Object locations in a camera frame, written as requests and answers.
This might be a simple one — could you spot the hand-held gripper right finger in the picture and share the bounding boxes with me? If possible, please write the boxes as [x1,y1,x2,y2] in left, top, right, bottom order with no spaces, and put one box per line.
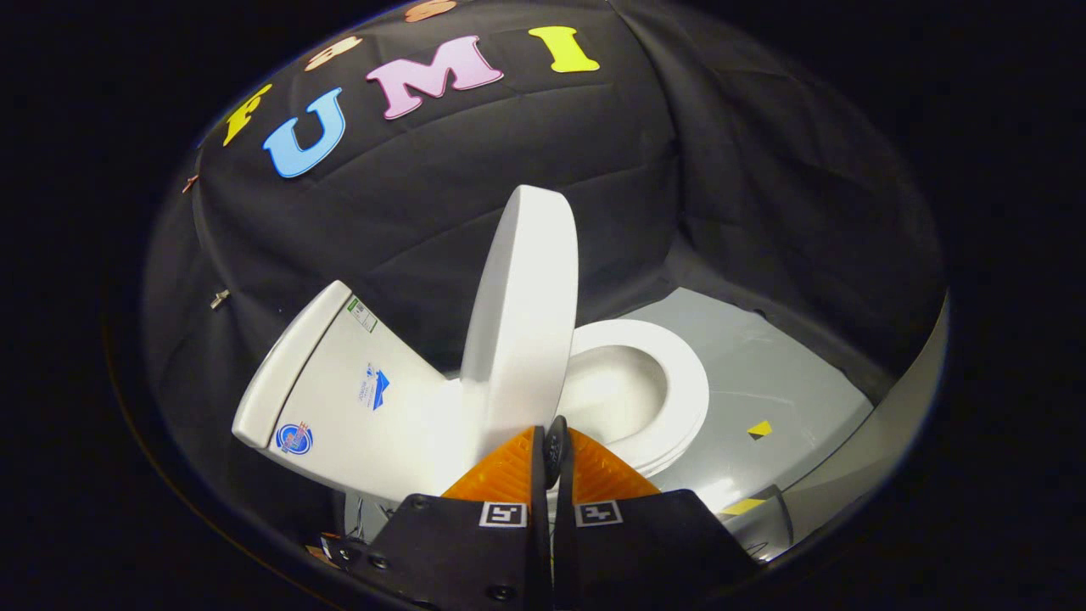
[546,415,766,611]

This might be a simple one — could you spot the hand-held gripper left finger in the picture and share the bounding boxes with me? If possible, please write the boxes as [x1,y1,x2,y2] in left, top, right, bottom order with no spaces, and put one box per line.
[339,426,554,611]

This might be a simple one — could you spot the white toilet tank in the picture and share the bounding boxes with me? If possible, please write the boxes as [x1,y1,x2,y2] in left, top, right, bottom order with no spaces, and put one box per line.
[232,280,478,503]

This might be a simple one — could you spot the black backdrop cloth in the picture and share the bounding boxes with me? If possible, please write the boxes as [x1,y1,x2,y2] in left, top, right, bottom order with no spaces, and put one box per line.
[140,0,947,544]

